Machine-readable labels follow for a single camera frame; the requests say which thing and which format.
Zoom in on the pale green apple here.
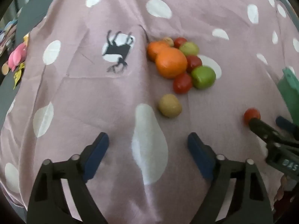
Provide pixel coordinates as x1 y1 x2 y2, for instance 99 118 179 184
179 42 200 57

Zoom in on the yellow packet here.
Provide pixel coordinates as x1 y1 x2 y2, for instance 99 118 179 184
13 62 26 89

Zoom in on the pink plush toy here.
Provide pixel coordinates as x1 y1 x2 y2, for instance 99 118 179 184
8 42 28 72

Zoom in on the small orange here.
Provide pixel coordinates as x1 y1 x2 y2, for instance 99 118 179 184
147 41 170 62

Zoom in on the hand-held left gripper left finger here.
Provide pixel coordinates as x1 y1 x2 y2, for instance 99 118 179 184
27 132 109 224

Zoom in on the pile of colourful packets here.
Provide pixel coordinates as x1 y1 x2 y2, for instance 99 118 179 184
0 20 19 56

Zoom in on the pink polka dot blanket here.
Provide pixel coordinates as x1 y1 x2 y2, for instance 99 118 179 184
0 0 297 224

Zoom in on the large orange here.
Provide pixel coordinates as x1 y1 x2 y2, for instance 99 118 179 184
155 47 188 79

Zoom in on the small red fruit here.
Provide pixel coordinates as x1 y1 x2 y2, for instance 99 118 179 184
173 37 188 49
173 72 193 94
186 55 203 73
243 108 261 126

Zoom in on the green plastic basket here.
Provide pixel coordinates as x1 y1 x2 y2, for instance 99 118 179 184
277 66 299 122

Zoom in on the bright green apple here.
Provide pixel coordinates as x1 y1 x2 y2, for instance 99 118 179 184
191 66 216 90

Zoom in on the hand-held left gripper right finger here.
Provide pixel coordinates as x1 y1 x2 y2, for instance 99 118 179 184
188 132 274 224

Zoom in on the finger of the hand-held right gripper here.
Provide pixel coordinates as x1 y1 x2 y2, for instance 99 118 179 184
249 119 281 143
276 116 299 141

